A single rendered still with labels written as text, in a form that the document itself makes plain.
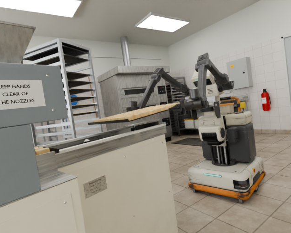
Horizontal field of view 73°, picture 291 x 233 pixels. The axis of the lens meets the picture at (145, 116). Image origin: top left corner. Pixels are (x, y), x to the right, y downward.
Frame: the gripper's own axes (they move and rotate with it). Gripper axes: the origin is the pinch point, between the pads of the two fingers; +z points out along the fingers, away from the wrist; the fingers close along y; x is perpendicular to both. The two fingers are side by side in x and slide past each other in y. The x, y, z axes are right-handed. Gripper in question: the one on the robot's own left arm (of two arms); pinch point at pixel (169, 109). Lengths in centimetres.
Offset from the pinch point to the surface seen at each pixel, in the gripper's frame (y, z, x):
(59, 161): 10, 52, -48
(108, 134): 9.5, 41.6, 3.9
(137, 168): 26.9, 25.2, -22.2
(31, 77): -19, 45, -70
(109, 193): 31, 39, -36
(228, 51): -98, -230, 392
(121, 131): 10.1, 34.2, 11.5
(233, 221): 101, -40, 28
